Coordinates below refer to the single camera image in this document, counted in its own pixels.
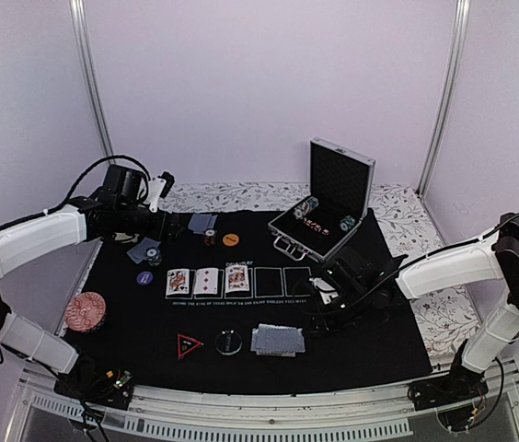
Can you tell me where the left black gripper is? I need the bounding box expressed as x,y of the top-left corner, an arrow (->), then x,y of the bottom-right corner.
118,202 -> 189,243

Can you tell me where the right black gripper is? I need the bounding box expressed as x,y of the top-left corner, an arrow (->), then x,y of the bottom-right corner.
302,284 -> 371,338

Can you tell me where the blue green 50 chip stack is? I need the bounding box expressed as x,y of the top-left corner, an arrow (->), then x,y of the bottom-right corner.
145,247 -> 162,267

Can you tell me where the poker chip row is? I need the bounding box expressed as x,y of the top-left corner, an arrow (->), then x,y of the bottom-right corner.
293,196 -> 319,220
339,215 -> 356,232

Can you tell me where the purple small blind button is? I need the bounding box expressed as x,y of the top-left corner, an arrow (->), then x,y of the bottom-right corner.
136,271 -> 154,285

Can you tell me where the single blue playing card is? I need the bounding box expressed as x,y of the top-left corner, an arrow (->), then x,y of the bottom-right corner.
188,214 -> 218,234

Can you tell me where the orange black 100 chip stack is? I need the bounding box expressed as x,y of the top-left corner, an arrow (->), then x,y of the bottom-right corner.
203,229 -> 216,247

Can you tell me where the blue playing card deck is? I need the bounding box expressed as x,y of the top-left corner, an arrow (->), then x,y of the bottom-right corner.
250,323 -> 306,357

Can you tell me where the aluminium poker chip case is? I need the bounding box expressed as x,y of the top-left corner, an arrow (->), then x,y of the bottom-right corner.
268,137 -> 375,262

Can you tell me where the three of diamonds card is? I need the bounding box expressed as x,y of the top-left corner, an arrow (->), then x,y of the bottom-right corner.
193,267 -> 219,296

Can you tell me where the orange big blind button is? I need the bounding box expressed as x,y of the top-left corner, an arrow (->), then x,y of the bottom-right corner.
222,233 -> 240,247

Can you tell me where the clear dealer button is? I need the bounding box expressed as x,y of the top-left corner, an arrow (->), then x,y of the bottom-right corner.
214,330 -> 243,356

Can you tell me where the red black triangle card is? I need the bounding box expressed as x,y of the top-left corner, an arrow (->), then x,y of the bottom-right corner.
177,333 -> 203,360

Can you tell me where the queen of spades card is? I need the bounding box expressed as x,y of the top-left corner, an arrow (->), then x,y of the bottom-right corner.
166,268 -> 190,297

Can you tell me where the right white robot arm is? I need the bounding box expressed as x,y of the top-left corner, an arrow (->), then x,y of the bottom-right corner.
308,212 -> 519,401

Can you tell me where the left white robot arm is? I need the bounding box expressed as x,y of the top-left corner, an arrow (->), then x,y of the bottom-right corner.
0,155 -> 178,400

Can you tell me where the cream ceramic mug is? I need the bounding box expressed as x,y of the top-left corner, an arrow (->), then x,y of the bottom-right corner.
114,233 -> 140,244

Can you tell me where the red dice row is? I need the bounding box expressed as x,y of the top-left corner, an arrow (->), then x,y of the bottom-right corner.
304,218 -> 329,236

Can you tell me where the floral white tablecloth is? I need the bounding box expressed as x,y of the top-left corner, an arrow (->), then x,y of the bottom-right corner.
160,182 -> 479,357

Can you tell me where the red patterned round tin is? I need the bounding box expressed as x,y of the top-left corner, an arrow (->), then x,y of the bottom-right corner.
64,292 -> 107,333

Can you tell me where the black poker table mat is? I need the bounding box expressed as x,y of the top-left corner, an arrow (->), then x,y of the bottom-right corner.
65,211 -> 432,395

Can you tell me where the small green circuit board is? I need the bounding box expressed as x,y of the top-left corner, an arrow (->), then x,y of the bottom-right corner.
105,368 -> 133,390

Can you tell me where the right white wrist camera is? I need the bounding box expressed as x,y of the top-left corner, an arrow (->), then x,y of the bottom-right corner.
309,277 -> 339,305

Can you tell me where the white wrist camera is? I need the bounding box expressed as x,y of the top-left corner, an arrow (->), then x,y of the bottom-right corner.
145,171 -> 175,213
309,277 -> 339,305

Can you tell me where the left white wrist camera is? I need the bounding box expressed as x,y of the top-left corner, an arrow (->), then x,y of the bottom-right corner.
145,171 -> 175,213

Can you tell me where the left aluminium frame post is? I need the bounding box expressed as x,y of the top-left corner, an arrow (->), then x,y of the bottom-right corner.
69,0 -> 114,157

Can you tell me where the aluminium frame post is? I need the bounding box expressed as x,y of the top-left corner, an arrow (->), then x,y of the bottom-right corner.
69,0 -> 114,157
416,0 -> 471,200

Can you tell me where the right aluminium frame post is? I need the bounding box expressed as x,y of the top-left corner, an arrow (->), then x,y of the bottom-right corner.
416,0 -> 471,200

